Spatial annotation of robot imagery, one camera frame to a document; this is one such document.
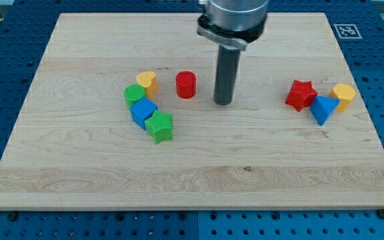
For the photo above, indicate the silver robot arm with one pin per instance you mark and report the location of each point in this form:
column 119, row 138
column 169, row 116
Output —
column 232, row 23

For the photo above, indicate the green star block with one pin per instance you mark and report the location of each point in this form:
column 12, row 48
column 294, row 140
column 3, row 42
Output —
column 160, row 126

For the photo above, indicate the red cylinder block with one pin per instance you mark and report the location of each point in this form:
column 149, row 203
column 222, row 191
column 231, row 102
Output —
column 186, row 84

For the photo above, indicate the blue cube block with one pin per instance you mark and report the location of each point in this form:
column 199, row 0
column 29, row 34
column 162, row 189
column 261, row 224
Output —
column 142, row 110

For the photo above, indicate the yellow heart block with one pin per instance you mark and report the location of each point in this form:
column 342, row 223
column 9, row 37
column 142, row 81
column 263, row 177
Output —
column 148, row 80

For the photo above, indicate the green cylinder block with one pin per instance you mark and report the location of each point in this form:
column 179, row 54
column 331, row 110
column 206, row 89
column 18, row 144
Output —
column 133, row 93

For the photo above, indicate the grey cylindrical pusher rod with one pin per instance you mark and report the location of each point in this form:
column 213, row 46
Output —
column 226, row 72

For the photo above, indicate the wooden board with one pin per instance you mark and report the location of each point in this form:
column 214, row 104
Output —
column 75, row 147

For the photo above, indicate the red star block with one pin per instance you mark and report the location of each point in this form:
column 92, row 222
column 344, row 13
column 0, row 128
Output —
column 301, row 95

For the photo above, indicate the blue triangle block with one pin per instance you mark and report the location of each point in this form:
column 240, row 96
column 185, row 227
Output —
column 322, row 108

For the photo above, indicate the yellow hexagon block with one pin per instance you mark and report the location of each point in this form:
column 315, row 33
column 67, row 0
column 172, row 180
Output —
column 345, row 93

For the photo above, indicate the white fiducial marker tag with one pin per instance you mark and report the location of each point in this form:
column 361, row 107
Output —
column 347, row 31

